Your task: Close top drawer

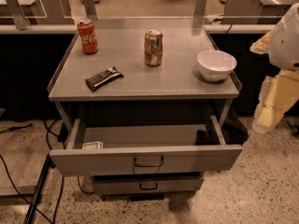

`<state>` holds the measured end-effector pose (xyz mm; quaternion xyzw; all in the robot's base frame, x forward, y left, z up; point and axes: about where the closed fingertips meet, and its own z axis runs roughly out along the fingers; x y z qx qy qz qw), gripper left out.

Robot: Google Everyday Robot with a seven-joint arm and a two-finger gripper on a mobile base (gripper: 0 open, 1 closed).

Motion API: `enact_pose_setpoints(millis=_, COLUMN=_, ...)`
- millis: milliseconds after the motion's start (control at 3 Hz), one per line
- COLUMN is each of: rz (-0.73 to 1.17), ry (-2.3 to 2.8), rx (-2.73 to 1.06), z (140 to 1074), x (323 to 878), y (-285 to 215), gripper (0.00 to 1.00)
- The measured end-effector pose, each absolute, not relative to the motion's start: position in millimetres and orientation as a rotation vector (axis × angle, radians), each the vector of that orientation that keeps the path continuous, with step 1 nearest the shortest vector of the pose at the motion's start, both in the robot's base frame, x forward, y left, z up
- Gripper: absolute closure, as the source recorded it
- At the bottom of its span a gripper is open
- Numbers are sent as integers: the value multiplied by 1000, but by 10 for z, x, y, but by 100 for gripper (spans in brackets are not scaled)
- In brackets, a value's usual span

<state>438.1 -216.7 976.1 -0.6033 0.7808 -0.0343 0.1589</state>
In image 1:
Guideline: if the grey top drawer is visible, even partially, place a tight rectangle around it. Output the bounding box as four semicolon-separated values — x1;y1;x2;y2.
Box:
50;119;242;176

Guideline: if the grey drawer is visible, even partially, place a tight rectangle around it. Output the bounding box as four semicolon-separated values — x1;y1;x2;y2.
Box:
92;174;203;196
50;119;242;176

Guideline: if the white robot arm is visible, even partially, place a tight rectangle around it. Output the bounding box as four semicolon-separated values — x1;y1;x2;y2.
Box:
249;4;299;133

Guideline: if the grey bottom drawer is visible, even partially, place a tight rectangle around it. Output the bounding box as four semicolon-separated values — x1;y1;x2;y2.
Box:
92;174;203;196

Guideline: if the white card in drawer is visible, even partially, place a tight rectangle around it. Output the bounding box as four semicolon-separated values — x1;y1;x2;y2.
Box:
82;141;103;149

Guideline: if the white bowl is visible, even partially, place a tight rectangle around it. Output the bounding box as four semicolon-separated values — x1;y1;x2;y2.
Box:
197;50;237;82

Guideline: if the grey desk right background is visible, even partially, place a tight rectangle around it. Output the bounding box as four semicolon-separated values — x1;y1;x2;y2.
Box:
221;0;299;24

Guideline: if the grey desk background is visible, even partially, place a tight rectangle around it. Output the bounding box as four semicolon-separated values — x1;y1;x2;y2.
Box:
221;0;299;24
0;0;74;24

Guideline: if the grey metal cabinet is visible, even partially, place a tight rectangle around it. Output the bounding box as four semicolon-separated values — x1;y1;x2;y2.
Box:
46;16;243;201

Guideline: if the orange patterned can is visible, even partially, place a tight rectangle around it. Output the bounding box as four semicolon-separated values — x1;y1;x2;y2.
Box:
144;29;163;66

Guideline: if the dark snack bar wrapper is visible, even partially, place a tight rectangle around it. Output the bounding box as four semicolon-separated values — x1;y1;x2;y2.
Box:
85;67;123;91

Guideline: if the red cola can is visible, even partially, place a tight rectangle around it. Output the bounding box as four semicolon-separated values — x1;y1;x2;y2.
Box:
77;19;98;54

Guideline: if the grey desk left background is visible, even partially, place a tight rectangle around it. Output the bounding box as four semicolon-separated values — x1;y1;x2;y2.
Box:
0;0;74;24

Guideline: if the black floor rail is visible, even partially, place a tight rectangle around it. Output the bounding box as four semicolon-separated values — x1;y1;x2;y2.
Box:
23;155;51;224

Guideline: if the black floor cable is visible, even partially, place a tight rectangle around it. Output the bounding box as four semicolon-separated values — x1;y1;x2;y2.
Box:
0;119;94;224

